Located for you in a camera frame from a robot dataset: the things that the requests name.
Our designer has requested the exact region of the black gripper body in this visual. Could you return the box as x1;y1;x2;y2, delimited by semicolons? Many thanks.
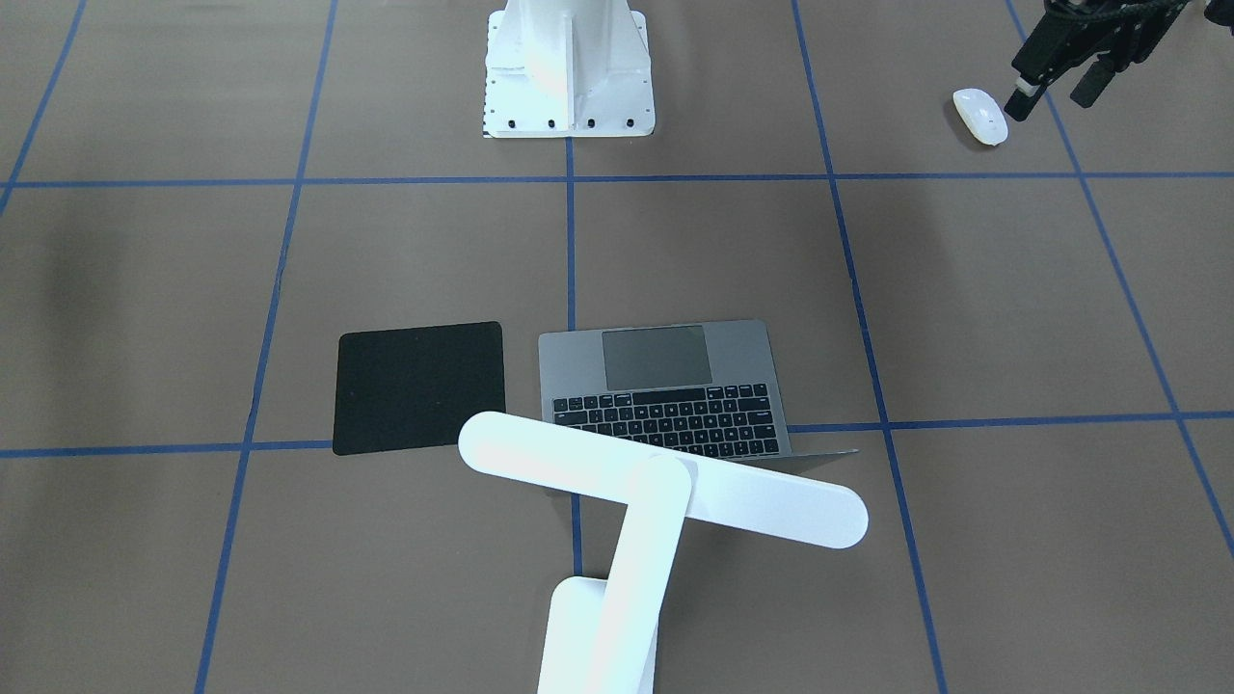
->
1012;1;1190;89

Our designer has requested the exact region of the white computer mouse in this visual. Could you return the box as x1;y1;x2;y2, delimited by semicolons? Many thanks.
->
951;88;1009;147

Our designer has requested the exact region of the grey laptop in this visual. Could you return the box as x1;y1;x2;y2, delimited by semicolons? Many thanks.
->
538;319;845;474

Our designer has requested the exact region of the black mouse pad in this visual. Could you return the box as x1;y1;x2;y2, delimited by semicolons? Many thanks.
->
332;321;507;456

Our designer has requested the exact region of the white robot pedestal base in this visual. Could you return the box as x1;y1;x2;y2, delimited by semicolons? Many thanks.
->
482;1;656;138

